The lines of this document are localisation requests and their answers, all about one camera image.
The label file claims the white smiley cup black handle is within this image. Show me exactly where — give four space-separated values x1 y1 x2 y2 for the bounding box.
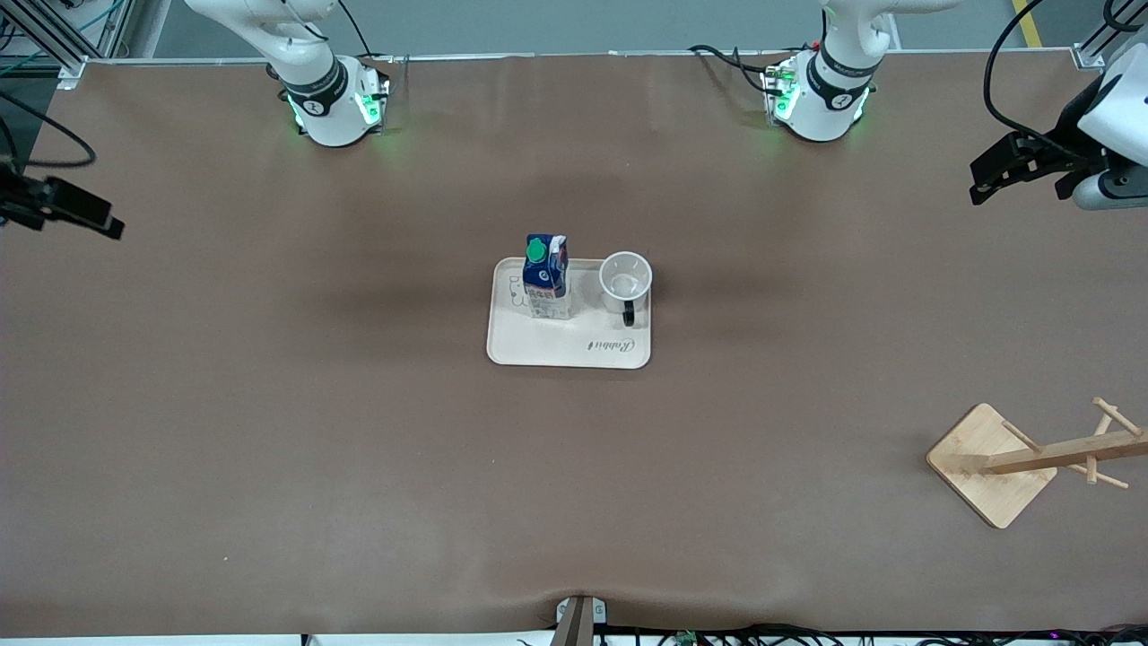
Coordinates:
598 251 654 328

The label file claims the blue milk carton green cap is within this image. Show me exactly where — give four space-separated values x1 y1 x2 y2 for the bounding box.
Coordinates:
522 233 572 321

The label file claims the wooden cup stand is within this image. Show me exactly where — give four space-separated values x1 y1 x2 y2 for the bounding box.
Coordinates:
926 397 1148 530

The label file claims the cream plastic tray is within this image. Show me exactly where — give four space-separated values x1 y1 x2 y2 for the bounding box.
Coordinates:
486 258 652 370

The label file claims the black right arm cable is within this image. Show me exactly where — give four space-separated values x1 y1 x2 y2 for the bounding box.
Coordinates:
0 90 98 170

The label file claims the black base cable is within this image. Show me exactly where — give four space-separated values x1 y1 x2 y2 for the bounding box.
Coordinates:
688 43 783 96
335 0 397 65

